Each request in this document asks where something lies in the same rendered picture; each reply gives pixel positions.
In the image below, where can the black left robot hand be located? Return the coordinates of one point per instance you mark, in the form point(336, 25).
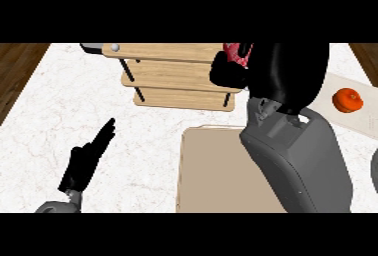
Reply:
point(86, 163)

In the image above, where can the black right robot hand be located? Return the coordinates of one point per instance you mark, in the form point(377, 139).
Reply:
point(290, 73)

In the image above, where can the red can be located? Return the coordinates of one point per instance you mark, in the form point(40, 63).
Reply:
point(237, 55)

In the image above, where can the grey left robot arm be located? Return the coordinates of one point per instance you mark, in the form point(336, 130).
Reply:
point(59, 207)

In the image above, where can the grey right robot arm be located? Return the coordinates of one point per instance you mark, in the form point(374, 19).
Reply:
point(296, 166)

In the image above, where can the wooden tiered shelf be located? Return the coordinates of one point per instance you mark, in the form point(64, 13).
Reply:
point(172, 70)

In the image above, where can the beige tray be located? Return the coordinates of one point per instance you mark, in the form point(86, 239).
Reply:
point(216, 173)

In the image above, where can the orange fruit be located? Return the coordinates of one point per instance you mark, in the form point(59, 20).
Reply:
point(347, 100)

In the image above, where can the pale placemat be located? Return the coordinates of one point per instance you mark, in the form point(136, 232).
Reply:
point(367, 121)

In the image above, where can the grey rounded object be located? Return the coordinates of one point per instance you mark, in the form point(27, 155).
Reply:
point(375, 170)

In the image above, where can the dark grey object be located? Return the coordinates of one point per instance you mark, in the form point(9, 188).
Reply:
point(90, 47)

